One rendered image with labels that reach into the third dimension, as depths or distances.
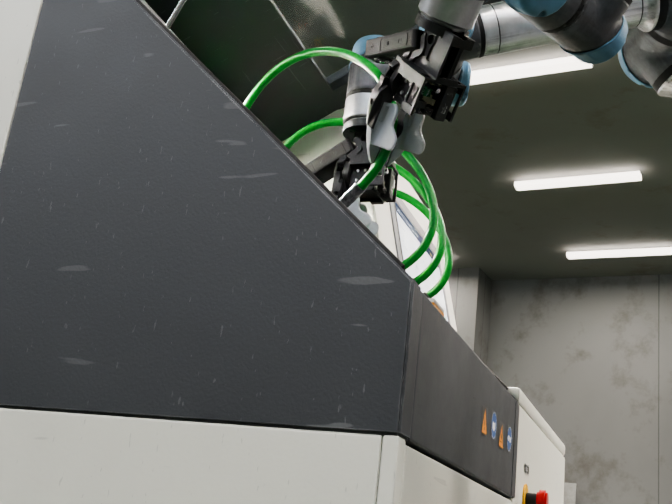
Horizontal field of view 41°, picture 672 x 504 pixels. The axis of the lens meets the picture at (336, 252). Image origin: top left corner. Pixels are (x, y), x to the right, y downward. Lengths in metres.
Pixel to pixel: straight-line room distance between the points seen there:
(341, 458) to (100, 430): 0.29
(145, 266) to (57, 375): 0.16
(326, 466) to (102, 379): 0.29
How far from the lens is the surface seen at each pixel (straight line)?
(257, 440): 0.95
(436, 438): 1.03
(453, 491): 1.13
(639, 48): 1.57
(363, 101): 1.41
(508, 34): 1.36
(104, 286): 1.09
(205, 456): 0.97
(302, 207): 1.00
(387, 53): 1.24
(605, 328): 11.84
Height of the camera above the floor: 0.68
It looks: 18 degrees up
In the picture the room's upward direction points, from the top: 7 degrees clockwise
